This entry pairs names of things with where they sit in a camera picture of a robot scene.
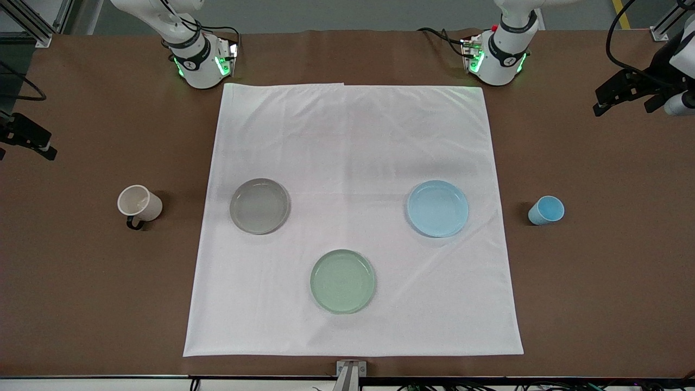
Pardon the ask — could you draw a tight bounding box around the white mug black handle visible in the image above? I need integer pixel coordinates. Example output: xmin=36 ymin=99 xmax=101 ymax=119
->
xmin=117 ymin=185 xmax=163 ymax=231

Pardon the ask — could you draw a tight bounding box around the blue plastic cup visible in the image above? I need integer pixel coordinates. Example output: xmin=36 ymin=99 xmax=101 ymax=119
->
xmin=528 ymin=195 xmax=565 ymax=226

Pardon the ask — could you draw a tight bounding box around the blue round plate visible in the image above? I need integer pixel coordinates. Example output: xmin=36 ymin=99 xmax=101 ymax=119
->
xmin=407 ymin=180 xmax=470 ymax=238

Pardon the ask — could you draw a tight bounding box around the gray round plate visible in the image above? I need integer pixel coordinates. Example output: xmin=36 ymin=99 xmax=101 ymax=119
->
xmin=229 ymin=178 xmax=290 ymax=235

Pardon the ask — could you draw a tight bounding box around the green round plate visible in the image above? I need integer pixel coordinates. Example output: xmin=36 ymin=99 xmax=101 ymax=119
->
xmin=309 ymin=249 xmax=377 ymax=315

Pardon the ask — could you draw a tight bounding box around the white square cloth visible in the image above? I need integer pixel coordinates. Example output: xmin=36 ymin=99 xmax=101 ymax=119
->
xmin=183 ymin=83 xmax=525 ymax=358

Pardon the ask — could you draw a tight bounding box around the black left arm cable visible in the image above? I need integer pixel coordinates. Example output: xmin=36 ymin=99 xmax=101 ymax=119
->
xmin=605 ymin=0 xmax=682 ymax=89

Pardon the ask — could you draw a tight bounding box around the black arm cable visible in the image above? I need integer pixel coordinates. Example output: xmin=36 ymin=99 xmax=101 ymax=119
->
xmin=161 ymin=0 xmax=241 ymax=51
xmin=605 ymin=0 xmax=682 ymax=89

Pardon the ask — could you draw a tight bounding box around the aluminium frame extrusion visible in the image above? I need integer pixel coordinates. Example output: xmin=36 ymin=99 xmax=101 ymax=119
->
xmin=648 ymin=0 xmax=695 ymax=42
xmin=0 ymin=0 xmax=56 ymax=48

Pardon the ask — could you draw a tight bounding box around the black left base cable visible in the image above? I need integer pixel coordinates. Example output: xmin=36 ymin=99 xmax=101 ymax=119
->
xmin=417 ymin=27 xmax=471 ymax=59

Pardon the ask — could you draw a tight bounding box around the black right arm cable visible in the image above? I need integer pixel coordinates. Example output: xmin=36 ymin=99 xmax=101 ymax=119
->
xmin=161 ymin=0 xmax=241 ymax=51

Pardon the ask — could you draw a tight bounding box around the silver table edge bracket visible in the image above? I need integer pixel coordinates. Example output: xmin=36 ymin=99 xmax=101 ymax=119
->
xmin=332 ymin=360 xmax=368 ymax=391

